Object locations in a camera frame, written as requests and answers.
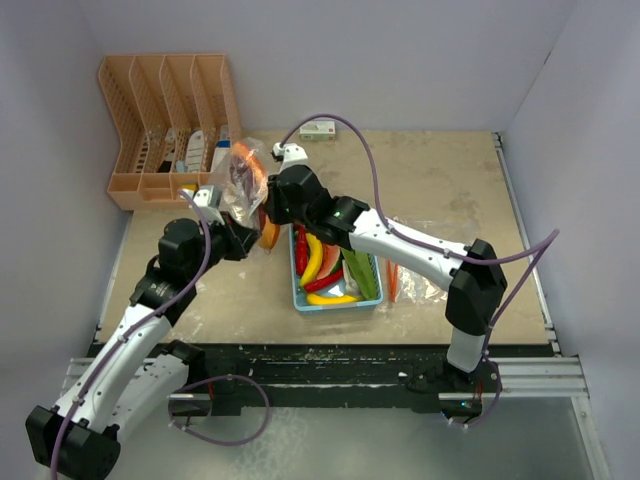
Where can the green and white small box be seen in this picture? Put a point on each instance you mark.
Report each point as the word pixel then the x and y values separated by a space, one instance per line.
pixel 317 130

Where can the green leafy vegetable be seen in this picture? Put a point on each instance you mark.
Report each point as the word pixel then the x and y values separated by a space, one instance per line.
pixel 361 271

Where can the peach plastic file organizer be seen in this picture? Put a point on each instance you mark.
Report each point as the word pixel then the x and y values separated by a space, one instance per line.
pixel 156 102

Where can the red chili pepper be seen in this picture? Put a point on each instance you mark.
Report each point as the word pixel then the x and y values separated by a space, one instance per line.
pixel 325 282
pixel 301 250

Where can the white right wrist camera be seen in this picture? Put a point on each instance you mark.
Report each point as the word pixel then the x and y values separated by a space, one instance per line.
pixel 289 155

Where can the white blue box in organizer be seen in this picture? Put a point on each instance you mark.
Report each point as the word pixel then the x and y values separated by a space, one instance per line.
pixel 222 147

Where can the white garlic bulb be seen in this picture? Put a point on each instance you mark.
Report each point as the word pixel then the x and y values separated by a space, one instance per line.
pixel 351 285

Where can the light blue plastic basket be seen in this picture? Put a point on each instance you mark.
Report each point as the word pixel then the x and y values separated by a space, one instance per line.
pixel 299 294

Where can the clear polka dot zip bag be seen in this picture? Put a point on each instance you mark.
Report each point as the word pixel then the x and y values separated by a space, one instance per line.
pixel 220 178

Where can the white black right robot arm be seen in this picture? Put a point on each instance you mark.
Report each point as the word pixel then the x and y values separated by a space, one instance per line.
pixel 474 282

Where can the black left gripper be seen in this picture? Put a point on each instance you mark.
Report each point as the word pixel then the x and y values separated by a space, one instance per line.
pixel 238 238

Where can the clear bag with orange zipper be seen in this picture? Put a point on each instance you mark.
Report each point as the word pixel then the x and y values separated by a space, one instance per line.
pixel 408 286

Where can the orange purple papaya slice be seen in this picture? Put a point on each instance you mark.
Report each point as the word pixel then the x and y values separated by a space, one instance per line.
pixel 249 177

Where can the black aluminium base frame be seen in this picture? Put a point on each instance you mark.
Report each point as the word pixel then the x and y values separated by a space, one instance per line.
pixel 371 412

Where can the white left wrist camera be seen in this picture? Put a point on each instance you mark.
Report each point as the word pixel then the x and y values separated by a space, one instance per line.
pixel 205 202

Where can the white bottle in organizer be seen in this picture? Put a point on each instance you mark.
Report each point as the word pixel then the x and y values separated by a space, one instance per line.
pixel 195 152

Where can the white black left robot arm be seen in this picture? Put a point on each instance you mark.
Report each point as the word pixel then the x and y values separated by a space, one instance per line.
pixel 81 436

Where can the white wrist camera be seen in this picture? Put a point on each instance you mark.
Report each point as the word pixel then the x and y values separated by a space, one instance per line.
pixel 289 155
pixel 205 202

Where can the yellow banana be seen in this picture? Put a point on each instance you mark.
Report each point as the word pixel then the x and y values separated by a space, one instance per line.
pixel 315 260
pixel 320 300

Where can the watermelon slice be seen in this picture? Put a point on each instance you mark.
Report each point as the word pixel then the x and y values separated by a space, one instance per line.
pixel 331 261

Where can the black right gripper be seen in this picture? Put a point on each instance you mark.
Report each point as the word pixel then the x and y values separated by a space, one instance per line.
pixel 273 204

